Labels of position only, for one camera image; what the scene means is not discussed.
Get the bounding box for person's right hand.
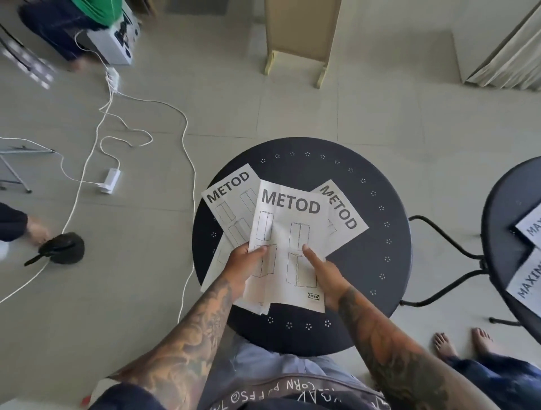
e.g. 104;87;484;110
302;246;351;312

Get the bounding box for person's left hand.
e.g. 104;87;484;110
219;244;269;303

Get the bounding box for white instruction booklet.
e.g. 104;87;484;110
242;179;330;314
312;179;369;258
200;163;261;250
200;233;238;293

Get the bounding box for person's left forearm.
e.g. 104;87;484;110
108;280;237;410

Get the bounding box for person's right forearm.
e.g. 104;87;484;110
337;287;501;410

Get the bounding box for grey-blue shorts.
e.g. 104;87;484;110
198;337;374;400

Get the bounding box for round black perforated table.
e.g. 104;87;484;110
192;137;413;358

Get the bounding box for dark printed shirt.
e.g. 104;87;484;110
87;374;387;410

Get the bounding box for white power adapter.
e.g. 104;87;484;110
98;168;123;195

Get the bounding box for black bag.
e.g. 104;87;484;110
24;232;85;268

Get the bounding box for beige wooden panel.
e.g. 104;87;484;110
264;0;342;89

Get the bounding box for black metal table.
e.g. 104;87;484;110
399;155;541;334

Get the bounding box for white cardboard box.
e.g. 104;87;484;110
86;8;141;66

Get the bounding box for metal stand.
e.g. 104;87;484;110
0;144;56;194

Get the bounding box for white paper booklet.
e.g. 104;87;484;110
515;202;541;251
505;248;541;314

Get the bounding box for striped metal ladder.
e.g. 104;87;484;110
0;25;57;90

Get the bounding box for white curtain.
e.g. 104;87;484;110
464;0;541;92

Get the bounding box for white cable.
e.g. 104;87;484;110
114;91;198;325
0;136;103;186
99;91;154;171
0;90;115;305
74;28;112;71

